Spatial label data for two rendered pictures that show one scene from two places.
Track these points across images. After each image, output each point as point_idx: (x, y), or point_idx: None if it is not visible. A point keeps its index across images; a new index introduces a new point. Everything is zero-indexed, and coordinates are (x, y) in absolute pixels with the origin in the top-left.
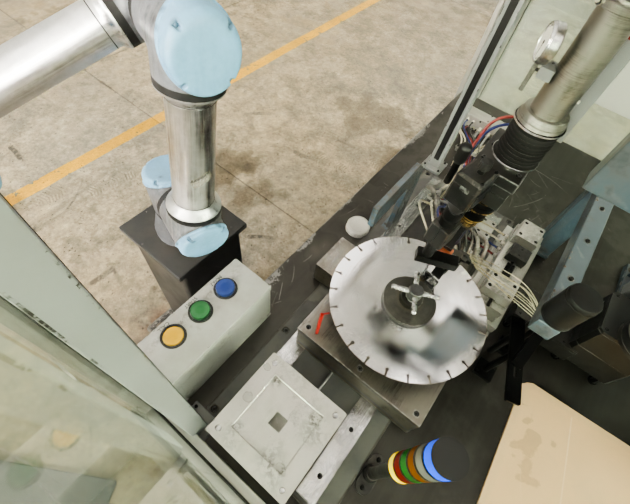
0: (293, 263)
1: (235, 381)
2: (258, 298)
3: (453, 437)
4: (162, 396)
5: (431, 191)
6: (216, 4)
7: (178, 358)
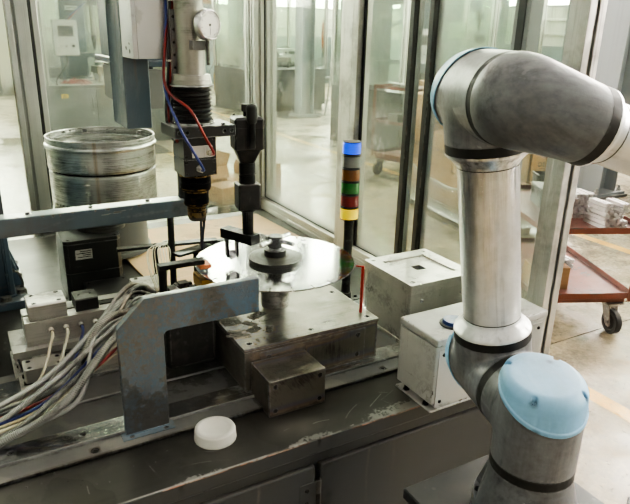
0: (345, 420)
1: None
2: (417, 313)
3: None
4: None
5: (115, 339)
6: (455, 58)
7: None
